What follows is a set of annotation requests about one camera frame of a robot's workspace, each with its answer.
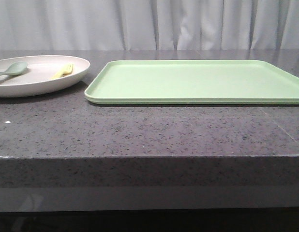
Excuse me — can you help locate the white pleated curtain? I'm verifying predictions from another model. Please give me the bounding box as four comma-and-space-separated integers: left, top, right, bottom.
0, 0, 299, 51

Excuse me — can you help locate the yellow plastic fork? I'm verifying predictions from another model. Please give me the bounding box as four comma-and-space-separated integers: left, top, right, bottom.
50, 63, 74, 80

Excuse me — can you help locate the light green rectangular tray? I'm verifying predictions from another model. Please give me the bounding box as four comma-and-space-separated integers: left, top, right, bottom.
85, 60, 299, 104

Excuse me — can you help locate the white round plate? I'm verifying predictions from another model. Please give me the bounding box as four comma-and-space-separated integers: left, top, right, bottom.
0, 55, 90, 98

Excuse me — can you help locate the pale green plastic spoon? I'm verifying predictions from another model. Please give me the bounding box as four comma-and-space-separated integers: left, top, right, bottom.
0, 61, 28, 77

